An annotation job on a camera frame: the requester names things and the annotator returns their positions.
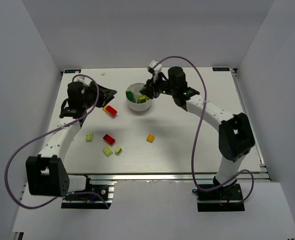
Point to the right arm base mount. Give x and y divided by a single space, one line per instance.
227 200

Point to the green black lego stack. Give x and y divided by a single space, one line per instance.
142 99

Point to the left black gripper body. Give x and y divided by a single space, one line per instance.
99 93

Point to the red and orange lego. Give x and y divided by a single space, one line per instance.
110 110

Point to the green long lego brick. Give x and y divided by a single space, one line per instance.
130 96

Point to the orange lego brick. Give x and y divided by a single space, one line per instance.
150 138

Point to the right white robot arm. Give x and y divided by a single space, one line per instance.
235 136

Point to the blue table label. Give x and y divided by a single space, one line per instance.
72 71
221 69

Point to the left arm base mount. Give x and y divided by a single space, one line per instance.
95 197

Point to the pale green lego brick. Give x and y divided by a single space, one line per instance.
89 137

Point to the right blue table label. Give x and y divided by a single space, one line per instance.
221 69

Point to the light green lego brick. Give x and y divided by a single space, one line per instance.
107 151

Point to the left blue table label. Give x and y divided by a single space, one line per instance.
72 71

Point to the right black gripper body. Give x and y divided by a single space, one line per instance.
152 88

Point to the red lego brick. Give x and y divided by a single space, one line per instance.
109 139

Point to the light green sloped lego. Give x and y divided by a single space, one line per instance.
118 150

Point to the white round divided container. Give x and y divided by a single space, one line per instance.
135 106

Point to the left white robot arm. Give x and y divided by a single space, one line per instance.
46 173

